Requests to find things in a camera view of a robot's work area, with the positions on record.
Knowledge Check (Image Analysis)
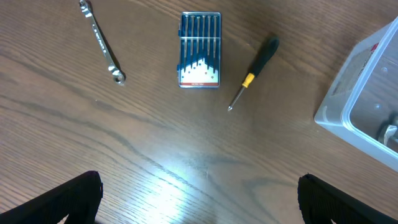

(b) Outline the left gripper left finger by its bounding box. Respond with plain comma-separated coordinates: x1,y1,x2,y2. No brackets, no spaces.
1,170,103,224

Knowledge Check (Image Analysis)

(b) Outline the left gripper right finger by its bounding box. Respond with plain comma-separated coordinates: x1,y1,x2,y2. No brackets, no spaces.
297,174,397,224

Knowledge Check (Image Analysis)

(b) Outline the black handled hammer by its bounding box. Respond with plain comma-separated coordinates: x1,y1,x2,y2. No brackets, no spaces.
377,114,397,146

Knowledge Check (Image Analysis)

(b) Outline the black yellow screwdriver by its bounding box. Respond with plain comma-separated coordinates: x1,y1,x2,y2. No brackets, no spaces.
228,36,279,111

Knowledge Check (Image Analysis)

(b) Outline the clear plastic container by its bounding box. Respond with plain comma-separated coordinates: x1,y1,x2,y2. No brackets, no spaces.
314,20,397,170

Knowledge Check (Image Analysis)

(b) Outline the blue precision screwdriver set case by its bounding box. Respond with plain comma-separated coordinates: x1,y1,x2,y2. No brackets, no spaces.
177,12,222,88

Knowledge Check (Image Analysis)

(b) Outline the silver ring wrench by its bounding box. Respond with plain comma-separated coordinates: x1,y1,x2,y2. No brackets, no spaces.
79,0,126,85

